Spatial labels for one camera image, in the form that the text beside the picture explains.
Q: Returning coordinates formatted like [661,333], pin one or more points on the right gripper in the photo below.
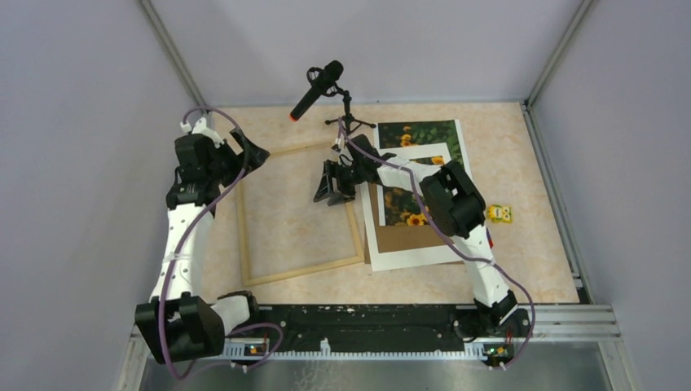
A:
[332,169]

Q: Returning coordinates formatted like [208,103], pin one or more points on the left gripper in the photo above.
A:
[256,157]

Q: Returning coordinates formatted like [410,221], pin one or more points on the sunflower photo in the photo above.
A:
[425,142]
[400,189]

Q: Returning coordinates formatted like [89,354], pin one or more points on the white mat board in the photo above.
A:
[447,196]

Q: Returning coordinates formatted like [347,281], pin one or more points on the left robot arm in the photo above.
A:
[177,324]

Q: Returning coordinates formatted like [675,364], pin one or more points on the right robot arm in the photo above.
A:
[494,299]

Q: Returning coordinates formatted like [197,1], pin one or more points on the sunflower photo front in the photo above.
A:
[400,189]

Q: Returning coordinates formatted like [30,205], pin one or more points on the black tripod stand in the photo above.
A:
[350,122]

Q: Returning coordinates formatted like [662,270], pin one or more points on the brown backing board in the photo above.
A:
[397,247]

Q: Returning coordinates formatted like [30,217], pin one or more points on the black microphone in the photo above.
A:
[323,82]

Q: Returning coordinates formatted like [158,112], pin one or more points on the yellow toy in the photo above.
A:
[498,213]

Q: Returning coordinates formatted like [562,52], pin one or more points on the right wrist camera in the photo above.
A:
[339,145]

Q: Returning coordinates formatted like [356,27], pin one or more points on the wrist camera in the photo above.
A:
[201,126]
[339,145]

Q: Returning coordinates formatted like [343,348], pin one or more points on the wooden picture frame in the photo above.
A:
[356,237]

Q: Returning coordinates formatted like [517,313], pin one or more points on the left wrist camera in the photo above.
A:
[201,126]

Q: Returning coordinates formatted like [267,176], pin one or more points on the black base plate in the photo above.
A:
[376,329]

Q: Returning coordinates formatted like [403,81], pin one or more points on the aluminium rail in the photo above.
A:
[548,323]

